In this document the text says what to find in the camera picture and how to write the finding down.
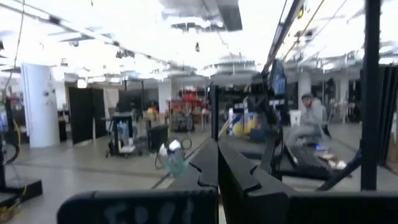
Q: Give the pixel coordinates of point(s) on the person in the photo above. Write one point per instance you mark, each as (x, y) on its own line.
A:
(312, 115)

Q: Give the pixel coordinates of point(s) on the white round column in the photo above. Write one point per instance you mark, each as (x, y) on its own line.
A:
(38, 109)

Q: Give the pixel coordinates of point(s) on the yellow and blue object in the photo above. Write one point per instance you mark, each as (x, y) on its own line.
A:
(245, 124)

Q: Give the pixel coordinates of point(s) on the clear green spray bottle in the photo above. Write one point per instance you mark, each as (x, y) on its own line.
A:
(175, 161)

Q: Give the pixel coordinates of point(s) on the black bin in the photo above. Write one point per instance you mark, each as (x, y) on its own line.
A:
(157, 137)

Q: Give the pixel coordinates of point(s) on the black equipment cart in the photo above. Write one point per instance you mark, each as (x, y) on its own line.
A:
(122, 133)

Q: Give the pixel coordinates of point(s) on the red storage rack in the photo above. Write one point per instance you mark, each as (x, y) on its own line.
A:
(186, 109)

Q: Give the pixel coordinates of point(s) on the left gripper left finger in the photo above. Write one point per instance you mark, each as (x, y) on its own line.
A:
(206, 174)

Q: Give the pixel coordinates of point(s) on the black room divider panel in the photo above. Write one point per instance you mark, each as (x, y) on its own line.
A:
(84, 115)

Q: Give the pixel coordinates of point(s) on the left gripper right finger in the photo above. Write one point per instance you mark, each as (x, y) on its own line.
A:
(242, 193)

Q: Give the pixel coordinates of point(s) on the black stand base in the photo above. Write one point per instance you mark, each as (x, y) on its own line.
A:
(25, 186)

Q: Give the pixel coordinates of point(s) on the white bin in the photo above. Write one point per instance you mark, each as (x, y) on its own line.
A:
(295, 118)

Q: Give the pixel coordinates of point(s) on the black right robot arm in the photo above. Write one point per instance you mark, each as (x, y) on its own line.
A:
(273, 140)

